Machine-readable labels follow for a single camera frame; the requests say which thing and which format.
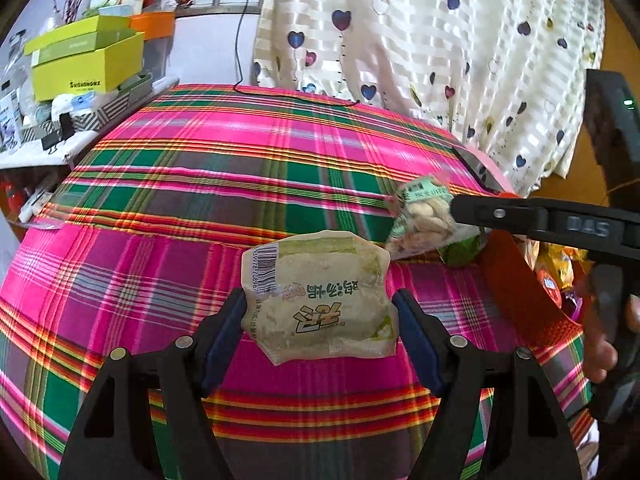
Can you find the clear plastic storage bin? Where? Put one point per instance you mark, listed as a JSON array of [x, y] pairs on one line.
[[157, 60]]

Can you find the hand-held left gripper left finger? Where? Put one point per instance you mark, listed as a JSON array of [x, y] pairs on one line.
[[227, 332]]

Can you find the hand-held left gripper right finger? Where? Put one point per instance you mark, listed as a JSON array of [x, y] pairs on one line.
[[415, 340]]

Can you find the red plastic basket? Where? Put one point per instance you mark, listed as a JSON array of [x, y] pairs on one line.
[[515, 285]]

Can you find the white heart print curtain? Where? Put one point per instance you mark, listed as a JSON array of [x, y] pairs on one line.
[[425, 35]]

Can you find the wooden cabinet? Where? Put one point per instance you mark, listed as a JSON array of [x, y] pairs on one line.
[[615, 35]]

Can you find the pink plastic stool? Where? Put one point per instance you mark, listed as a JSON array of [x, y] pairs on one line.
[[500, 176]]

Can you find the yellow-green cardboard box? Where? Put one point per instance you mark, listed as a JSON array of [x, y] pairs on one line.
[[75, 75]]

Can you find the person's right hand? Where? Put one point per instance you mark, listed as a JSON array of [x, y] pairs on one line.
[[597, 340]]

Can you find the pale green snack packet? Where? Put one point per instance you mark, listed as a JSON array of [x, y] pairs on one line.
[[320, 295]]

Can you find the white shelf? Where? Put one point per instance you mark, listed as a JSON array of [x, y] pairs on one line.
[[30, 157]]

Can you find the black white striped box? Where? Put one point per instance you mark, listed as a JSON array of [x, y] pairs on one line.
[[100, 112]]

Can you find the clear peanut bag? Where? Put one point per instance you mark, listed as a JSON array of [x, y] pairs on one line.
[[420, 220]]

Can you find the yellow crinkled snack packet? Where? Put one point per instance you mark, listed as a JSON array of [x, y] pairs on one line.
[[555, 259]]

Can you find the orange box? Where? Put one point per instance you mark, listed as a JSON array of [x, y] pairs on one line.
[[155, 22]]

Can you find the pink green plaid blanket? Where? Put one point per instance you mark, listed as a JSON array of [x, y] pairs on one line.
[[200, 160]]

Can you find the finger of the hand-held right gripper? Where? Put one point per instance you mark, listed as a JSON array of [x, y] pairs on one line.
[[500, 215]]

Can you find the black smartphone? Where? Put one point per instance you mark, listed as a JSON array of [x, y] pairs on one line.
[[475, 166]]

